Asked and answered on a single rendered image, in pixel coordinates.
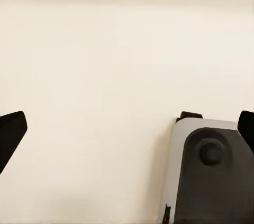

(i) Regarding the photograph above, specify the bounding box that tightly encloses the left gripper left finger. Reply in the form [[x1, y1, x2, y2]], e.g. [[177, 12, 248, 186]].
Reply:
[[0, 111, 28, 175]]

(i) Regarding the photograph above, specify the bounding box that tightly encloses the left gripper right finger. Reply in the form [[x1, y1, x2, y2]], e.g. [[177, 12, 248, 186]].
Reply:
[[237, 110, 254, 153]]

